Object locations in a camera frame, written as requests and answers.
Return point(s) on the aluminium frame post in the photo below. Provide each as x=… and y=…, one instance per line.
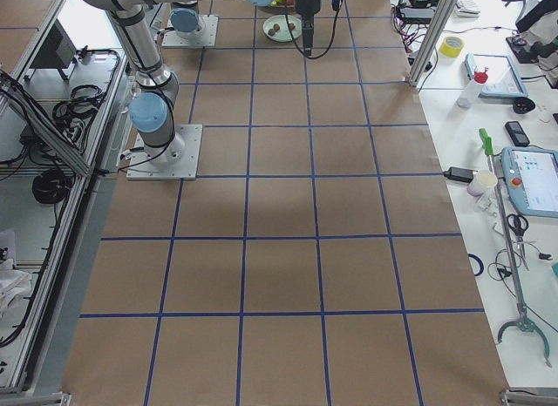
x=438, y=22

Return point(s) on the yellow tape roll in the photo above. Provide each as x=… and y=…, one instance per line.
x=451, y=46

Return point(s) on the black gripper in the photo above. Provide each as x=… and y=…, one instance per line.
x=307, y=3

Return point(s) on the teach pendant tablet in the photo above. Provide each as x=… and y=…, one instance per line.
x=530, y=176

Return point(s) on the plastic bottle red cap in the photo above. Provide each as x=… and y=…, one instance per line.
x=473, y=89

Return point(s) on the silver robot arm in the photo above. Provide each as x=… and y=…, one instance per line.
x=128, y=20
x=185, y=18

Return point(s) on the paper cup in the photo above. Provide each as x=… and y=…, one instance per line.
x=482, y=182

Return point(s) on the black power adapter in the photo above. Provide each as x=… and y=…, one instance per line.
x=459, y=174

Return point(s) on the black scissors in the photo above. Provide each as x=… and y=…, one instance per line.
x=518, y=224

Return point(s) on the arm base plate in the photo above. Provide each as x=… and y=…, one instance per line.
x=179, y=161
x=205, y=39

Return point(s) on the reacher grabber tool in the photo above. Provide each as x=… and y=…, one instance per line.
x=523, y=323

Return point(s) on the light green plate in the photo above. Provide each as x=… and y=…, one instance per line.
x=284, y=35

